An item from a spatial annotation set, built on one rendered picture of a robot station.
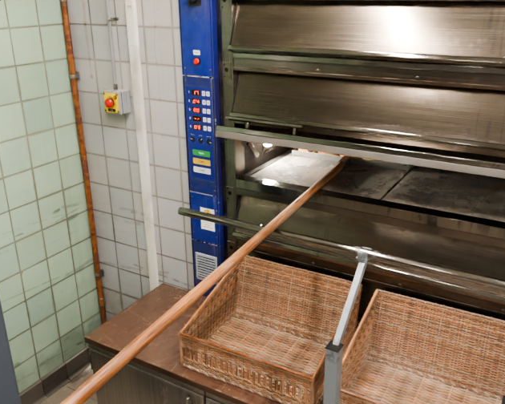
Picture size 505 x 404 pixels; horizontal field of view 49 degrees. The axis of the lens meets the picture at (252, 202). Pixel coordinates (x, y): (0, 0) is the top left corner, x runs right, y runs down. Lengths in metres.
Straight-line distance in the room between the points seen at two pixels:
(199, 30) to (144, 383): 1.42
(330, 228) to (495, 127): 0.72
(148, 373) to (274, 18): 1.44
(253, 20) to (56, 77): 1.03
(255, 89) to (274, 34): 0.23
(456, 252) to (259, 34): 1.07
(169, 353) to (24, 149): 1.11
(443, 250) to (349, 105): 0.62
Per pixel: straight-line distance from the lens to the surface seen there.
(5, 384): 2.08
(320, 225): 2.25
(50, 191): 2.82
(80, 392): 1.21
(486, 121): 1.94
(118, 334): 2.47
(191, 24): 2.30
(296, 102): 2.13
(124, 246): 2.93
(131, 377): 2.42
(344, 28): 2.03
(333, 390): 1.78
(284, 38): 2.11
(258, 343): 2.33
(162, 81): 2.47
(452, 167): 1.84
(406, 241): 2.15
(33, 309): 2.93
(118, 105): 2.57
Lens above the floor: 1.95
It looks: 21 degrees down
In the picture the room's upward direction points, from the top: 1 degrees counter-clockwise
